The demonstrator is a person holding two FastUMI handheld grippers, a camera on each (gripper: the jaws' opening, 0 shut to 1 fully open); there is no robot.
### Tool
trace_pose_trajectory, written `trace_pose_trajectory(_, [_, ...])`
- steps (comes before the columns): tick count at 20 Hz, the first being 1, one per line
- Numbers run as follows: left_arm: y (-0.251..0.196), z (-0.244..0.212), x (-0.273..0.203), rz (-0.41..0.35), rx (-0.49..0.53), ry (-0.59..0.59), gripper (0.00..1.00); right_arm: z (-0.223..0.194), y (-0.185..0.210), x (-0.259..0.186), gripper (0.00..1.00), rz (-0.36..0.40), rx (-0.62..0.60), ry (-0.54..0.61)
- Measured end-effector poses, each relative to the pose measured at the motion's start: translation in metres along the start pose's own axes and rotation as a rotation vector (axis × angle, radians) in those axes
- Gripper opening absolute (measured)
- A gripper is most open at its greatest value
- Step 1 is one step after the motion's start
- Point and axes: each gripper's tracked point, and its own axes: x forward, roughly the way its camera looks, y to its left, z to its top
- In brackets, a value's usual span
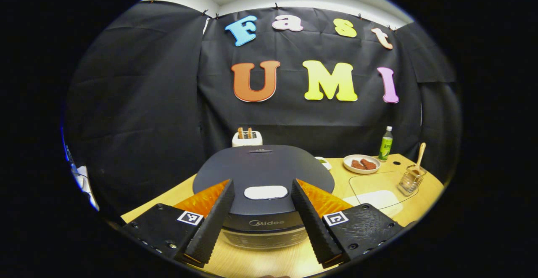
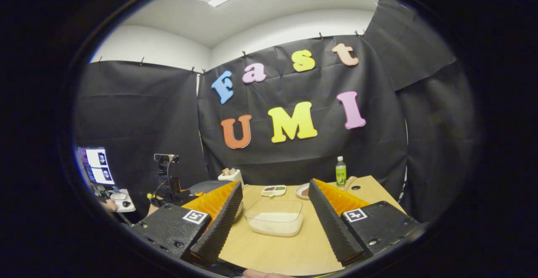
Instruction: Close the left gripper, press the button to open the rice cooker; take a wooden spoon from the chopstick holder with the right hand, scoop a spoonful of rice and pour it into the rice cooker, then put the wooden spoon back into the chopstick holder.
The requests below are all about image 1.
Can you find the green drink bottle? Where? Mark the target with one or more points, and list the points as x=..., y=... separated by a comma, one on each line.
x=385, y=145

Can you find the black backdrop cloth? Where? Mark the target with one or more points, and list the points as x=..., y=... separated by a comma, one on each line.
x=147, y=101

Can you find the brown meat piece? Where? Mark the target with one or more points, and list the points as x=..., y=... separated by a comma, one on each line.
x=370, y=163
x=357, y=164

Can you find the clear plastic rice container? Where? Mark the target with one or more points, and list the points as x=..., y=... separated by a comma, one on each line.
x=365, y=181

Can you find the white round plate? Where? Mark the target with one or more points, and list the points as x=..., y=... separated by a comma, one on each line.
x=361, y=171

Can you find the black rice cooker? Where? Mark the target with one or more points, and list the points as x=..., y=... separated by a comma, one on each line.
x=260, y=168

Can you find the white side desk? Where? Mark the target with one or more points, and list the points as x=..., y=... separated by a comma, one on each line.
x=86, y=185

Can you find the white toaster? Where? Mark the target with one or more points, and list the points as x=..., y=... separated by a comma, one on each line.
x=247, y=141

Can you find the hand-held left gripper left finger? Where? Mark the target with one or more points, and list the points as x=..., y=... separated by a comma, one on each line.
x=212, y=227

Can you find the small white rectangular dish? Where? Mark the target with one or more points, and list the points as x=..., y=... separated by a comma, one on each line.
x=324, y=163

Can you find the wooden spoon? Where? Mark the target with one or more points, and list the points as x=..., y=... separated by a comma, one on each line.
x=420, y=156

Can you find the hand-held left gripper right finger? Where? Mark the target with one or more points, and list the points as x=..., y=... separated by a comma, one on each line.
x=315, y=227

